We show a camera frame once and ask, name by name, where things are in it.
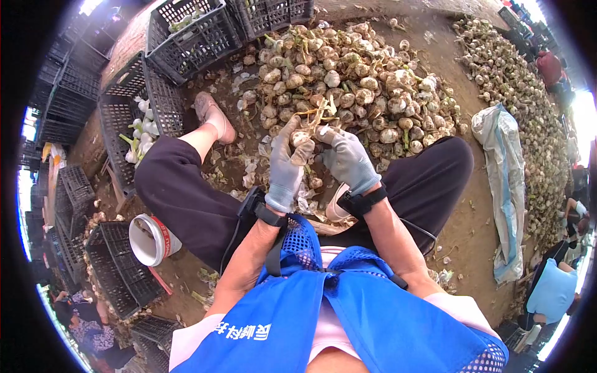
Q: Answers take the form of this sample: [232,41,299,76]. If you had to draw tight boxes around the few trimmed garlic bulbs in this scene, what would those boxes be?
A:
[167,8,207,36]

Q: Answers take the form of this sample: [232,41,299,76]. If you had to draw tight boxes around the stack of black plastic crates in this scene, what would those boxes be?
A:
[27,25,102,146]

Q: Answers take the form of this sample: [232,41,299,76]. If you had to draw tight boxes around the long heap of garlic bulbs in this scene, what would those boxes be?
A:
[451,16,573,255]

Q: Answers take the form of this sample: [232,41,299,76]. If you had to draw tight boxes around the pile of untrimmed garlic bulbs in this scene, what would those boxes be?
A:
[235,21,470,162]

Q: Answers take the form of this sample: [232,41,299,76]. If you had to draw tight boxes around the person's right thumb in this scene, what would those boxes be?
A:
[315,125,345,145]

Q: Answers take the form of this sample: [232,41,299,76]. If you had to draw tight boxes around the person's right fingers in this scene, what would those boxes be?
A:
[314,143,339,167]

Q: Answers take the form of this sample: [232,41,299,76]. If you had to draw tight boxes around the person's left hand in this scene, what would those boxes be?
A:
[264,115,316,214]

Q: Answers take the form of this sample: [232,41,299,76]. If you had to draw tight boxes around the person's right hand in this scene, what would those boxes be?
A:
[314,125,382,197]

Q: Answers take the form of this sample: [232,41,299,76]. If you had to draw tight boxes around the person's left fingers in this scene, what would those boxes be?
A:
[272,115,302,146]

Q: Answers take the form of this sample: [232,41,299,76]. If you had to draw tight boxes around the person's legs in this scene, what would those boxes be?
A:
[134,91,475,273]

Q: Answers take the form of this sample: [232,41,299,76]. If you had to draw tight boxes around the heap of white trimmed garlic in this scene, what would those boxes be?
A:
[118,95,160,165]

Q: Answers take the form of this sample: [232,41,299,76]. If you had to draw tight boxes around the black wrist band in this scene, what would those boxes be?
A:
[237,186,288,228]
[336,182,389,219]

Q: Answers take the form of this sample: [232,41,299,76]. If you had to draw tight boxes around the white plastic bucket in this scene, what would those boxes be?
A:
[128,213,184,268]

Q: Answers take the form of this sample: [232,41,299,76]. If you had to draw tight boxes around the white and blue woven sack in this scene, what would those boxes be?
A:
[470,103,527,285]

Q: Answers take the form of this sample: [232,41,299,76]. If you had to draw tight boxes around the person's left thumb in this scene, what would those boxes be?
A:
[291,138,316,167]

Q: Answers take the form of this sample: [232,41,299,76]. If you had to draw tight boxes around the garlic bulb with dry stalk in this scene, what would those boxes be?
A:
[289,95,339,149]

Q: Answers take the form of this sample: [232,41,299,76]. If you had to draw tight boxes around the black plastic crate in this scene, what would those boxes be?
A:
[226,0,316,43]
[53,163,97,241]
[84,221,167,321]
[144,0,243,87]
[130,315,183,373]
[97,50,188,200]

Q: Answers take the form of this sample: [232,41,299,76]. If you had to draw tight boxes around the person's body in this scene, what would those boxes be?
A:
[169,214,510,373]

